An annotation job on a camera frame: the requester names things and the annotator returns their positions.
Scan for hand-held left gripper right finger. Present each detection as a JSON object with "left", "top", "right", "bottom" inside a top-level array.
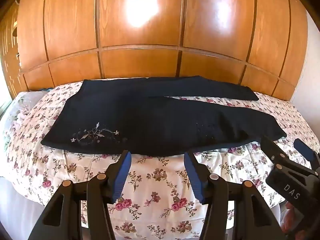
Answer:
[{"left": 184, "top": 150, "right": 288, "bottom": 240}]

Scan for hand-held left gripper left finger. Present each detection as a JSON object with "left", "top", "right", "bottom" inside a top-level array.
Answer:
[{"left": 27, "top": 150, "right": 132, "bottom": 240}]

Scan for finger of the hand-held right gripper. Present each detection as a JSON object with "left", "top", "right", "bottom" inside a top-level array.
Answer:
[
  {"left": 293, "top": 138, "right": 320, "bottom": 177},
  {"left": 261, "top": 135, "right": 291, "bottom": 172}
]

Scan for black pants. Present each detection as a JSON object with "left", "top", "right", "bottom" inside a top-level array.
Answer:
[{"left": 41, "top": 75, "right": 288, "bottom": 157}]

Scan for wooden wardrobe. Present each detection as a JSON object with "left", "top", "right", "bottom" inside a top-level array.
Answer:
[{"left": 0, "top": 0, "right": 310, "bottom": 103}]

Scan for floral bedspread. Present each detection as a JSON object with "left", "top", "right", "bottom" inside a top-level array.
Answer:
[{"left": 0, "top": 80, "right": 319, "bottom": 240}]

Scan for white bed sheet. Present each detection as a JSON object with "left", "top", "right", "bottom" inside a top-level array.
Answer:
[{"left": 0, "top": 175, "right": 53, "bottom": 240}]

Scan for white floral pillow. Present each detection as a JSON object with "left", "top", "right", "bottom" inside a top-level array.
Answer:
[{"left": 1, "top": 91, "right": 49, "bottom": 140}]

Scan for person's right hand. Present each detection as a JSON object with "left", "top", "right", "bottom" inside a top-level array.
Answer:
[{"left": 279, "top": 200, "right": 308, "bottom": 240}]

